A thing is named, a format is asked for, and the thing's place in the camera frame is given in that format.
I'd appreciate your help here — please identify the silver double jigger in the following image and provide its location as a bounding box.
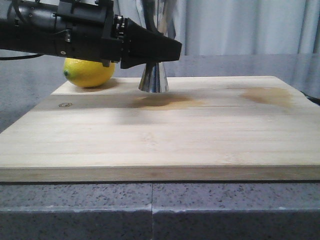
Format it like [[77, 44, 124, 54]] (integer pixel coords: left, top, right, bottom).
[[139, 0, 177, 93]]

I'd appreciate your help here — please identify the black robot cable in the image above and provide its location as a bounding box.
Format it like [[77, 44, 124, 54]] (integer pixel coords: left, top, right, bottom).
[[0, 52, 45, 61]]

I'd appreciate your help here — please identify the black cutting board handle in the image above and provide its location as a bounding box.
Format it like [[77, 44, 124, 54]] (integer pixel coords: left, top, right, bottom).
[[301, 92, 320, 106]]

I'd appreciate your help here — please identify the grey curtain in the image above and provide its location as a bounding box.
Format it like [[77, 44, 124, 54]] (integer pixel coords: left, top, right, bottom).
[[112, 0, 320, 57]]

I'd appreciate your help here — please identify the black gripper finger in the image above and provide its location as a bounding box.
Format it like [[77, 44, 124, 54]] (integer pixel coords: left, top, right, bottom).
[[120, 18, 182, 69], [142, 0, 163, 34]]

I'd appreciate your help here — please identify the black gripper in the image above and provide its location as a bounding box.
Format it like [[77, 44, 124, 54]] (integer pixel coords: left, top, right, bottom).
[[0, 0, 122, 66]]

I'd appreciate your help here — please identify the yellow lemon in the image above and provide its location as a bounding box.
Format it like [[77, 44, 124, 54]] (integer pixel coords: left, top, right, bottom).
[[63, 58, 116, 88]]

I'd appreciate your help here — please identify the wooden cutting board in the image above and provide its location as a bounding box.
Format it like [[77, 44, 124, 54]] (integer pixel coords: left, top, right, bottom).
[[0, 76, 320, 182]]

